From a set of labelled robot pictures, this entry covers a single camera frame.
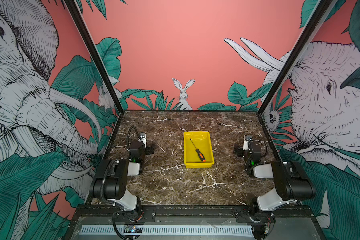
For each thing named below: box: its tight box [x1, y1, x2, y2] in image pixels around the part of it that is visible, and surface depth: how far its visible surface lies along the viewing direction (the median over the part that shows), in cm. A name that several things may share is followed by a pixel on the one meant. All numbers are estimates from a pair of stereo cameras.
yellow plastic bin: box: [183, 131, 215, 169], surface depth 97 cm
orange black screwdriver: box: [189, 138, 206, 163], surface depth 94 cm
